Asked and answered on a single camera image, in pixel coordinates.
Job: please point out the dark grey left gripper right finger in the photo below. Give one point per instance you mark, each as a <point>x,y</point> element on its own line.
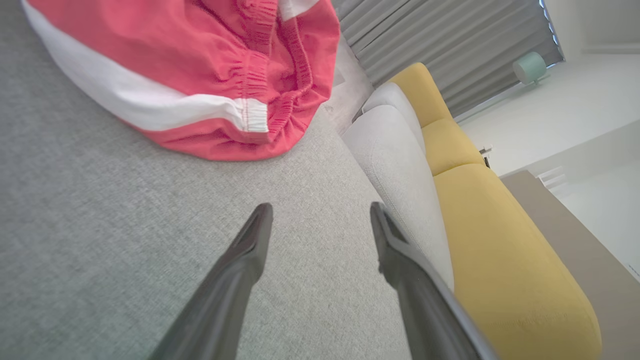
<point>425,310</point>

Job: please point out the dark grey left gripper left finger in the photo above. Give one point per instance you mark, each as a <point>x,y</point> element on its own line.
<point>220,300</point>

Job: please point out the red shorts with white stripe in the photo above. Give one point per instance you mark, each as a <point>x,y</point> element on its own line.
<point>175,50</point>

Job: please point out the yellow sofa back cushion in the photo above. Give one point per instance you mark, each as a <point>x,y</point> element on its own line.
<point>510,260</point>
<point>420,90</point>
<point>450,145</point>

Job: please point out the large grey sofa seat cushion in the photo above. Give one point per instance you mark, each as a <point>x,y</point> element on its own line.
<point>100,225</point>

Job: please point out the grey sofa back pillow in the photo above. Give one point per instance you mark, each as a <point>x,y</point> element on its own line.
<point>395,170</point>
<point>395,100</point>

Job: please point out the small grey sofa seat cushion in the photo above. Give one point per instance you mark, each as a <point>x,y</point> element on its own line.
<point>352,95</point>

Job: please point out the mint green round lamp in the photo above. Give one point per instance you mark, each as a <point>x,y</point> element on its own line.
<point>529,67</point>

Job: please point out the grey pleated curtain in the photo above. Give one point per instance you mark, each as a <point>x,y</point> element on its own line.
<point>450,40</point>

